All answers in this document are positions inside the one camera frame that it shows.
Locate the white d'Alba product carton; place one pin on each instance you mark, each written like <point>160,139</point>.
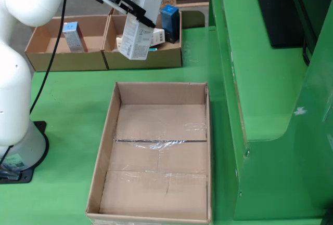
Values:
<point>138,43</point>

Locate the black monitor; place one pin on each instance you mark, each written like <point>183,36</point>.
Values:
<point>281,14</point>

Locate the dark blue product carton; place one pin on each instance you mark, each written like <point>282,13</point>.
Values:
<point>170,25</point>

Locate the small teal flat packet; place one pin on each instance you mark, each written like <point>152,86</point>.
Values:
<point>153,49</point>

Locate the large brown cardboard tray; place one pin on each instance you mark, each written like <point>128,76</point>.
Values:
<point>156,196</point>

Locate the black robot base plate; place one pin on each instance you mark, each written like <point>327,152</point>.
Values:
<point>26,177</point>

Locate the green metal cabinet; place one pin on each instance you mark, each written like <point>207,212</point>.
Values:
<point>260,92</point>

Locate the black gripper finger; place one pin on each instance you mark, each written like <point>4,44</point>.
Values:
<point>138,12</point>

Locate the open brown cardboard box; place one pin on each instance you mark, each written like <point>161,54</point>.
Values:
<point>166,58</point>
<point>86,61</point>

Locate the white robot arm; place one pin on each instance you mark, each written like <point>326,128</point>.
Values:
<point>15,92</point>

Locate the white cow print carton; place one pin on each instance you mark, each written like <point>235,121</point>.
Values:
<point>158,36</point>

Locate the grey-blue product carton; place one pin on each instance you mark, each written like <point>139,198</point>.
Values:
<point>72,38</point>

